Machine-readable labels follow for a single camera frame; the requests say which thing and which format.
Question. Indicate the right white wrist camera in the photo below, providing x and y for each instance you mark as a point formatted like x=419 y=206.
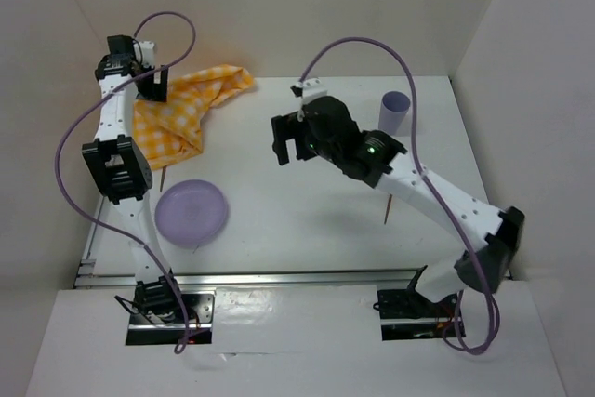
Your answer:
x=308 y=90

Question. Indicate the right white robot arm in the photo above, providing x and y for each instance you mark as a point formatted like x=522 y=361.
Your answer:
x=491 y=236

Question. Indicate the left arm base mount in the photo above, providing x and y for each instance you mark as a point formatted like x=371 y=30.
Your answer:
x=148 y=329

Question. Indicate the yellow checkered cloth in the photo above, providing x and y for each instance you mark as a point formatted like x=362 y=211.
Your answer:
x=170 y=132

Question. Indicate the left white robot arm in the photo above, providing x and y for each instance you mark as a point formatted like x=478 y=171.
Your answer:
x=123 y=174

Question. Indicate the copper spoon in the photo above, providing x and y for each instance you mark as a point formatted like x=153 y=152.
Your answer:
x=162 y=179

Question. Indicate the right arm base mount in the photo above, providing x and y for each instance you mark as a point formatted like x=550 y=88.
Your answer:
x=404 y=316

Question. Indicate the purple plastic cup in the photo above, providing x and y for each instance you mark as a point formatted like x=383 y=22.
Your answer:
x=394 y=106

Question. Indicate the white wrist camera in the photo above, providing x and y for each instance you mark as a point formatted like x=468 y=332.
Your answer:
x=308 y=90
x=145 y=52

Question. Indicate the purple plastic plate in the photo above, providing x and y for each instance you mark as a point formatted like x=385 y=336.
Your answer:
x=191 y=213

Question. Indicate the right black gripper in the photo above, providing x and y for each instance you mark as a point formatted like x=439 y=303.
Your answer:
x=287 y=126

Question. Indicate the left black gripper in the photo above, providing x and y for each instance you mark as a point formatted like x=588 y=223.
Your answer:
x=153 y=91

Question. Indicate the copper fork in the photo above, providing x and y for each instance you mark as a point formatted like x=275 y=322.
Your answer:
x=387 y=210

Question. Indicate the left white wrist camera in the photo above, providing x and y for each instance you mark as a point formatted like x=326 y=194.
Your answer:
x=145 y=52

